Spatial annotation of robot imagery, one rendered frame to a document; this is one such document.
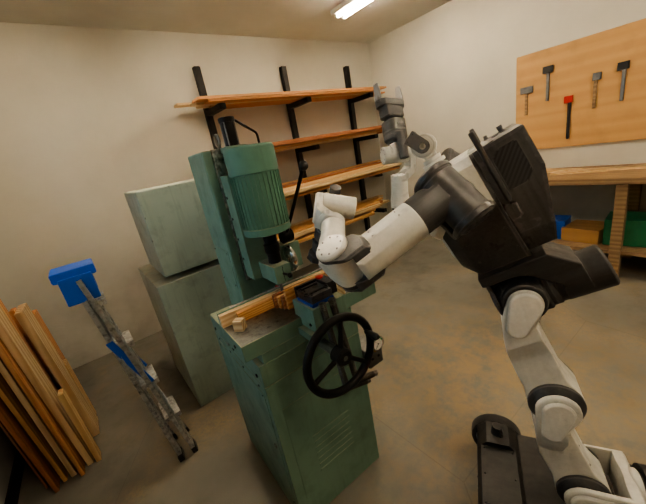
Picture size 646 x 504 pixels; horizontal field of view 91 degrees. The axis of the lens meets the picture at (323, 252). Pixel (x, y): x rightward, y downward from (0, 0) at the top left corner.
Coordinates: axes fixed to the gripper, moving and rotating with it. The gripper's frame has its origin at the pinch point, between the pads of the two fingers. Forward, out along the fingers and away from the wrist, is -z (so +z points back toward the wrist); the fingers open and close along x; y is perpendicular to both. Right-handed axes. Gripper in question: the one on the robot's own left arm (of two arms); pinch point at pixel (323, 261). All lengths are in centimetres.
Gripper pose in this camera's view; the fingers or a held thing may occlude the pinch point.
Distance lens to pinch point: 108.3
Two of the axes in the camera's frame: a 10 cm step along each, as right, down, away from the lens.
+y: -5.9, -6.0, 5.4
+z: 1.4, -7.3, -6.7
